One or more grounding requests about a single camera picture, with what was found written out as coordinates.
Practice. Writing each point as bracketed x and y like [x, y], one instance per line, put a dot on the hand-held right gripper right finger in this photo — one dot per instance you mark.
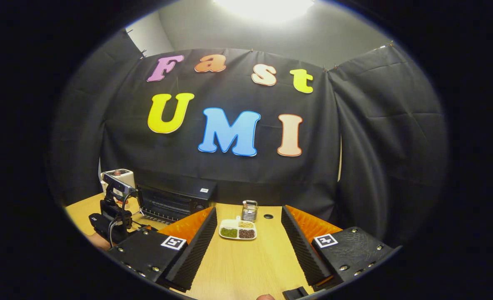
[302, 254]

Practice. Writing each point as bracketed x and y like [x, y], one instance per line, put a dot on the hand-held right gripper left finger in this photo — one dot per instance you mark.
[194, 254]

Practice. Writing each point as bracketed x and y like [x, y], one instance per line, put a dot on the black electric oven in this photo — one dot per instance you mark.
[175, 204]

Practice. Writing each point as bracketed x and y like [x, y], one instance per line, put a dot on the white toaster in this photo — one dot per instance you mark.
[128, 175]

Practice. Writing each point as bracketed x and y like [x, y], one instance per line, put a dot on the white divided dish with beans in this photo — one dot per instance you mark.
[238, 228]

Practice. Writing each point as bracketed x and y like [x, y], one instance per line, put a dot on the black backdrop cloth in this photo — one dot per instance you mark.
[238, 89]

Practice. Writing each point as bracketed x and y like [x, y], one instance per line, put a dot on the large ceiling light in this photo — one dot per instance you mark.
[267, 8]

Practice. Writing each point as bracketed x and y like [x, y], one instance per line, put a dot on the glass jar with metal frame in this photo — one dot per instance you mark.
[250, 212]

